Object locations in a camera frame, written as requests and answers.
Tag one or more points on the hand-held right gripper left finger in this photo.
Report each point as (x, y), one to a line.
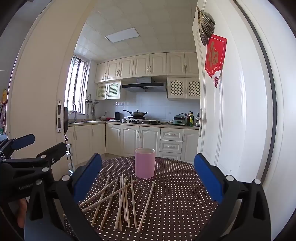
(89, 176)

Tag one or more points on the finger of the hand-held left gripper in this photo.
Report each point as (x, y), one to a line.
(23, 140)
(55, 150)

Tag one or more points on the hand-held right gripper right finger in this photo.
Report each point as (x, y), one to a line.
(208, 176)

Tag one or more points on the bunch of wooden chopsticks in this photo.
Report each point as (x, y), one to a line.
(122, 193)

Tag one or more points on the pink cup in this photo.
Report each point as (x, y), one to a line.
(145, 164)

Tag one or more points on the person's left hand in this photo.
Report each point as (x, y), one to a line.
(22, 213)

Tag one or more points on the metal shelf rack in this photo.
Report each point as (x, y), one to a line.
(69, 157)

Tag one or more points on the dark brown chair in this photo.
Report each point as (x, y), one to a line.
(66, 120)

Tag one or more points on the metal door strike plate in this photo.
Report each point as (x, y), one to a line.
(60, 115)

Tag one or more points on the metal faucet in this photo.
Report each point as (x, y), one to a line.
(74, 113)

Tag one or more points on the steel kitchen sink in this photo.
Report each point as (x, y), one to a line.
(85, 121)

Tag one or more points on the brown polka dot tablecloth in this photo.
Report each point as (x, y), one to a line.
(175, 208)

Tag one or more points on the yellow toy figure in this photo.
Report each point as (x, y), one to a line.
(4, 94)

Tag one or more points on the cream lower kitchen cabinets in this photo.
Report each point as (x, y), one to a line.
(129, 139)

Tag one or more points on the cream kitchen cabinets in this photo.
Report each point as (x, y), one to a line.
(129, 139)
(157, 64)

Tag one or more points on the dark glass bottle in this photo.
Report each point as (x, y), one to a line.
(197, 120)

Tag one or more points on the green bottle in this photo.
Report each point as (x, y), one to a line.
(191, 120)

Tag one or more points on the red container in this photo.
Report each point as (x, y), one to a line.
(106, 118)

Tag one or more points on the green electric cooker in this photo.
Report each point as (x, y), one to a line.
(180, 121)

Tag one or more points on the kitchen window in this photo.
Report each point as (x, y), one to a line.
(74, 88)

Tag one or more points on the black kettle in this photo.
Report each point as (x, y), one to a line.
(117, 115)

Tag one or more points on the white door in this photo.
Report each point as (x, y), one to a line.
(242, 115)

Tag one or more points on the metal wok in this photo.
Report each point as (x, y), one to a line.
(136, 114)

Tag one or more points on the gas stove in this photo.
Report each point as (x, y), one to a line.
(148, 121)

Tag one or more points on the range hood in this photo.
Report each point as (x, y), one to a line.
(143, 86)

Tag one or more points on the red paper door decoration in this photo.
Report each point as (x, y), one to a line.
(215, 55)

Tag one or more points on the cream upper kitchen cabinets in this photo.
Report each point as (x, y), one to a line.
(157, 64)

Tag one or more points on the ceiling light panel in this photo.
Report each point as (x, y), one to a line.
(122, 35)

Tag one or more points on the hanging leaf fan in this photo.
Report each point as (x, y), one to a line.
(207, 25)

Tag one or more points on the wall utensil rack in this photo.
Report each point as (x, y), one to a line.
(91, 102)

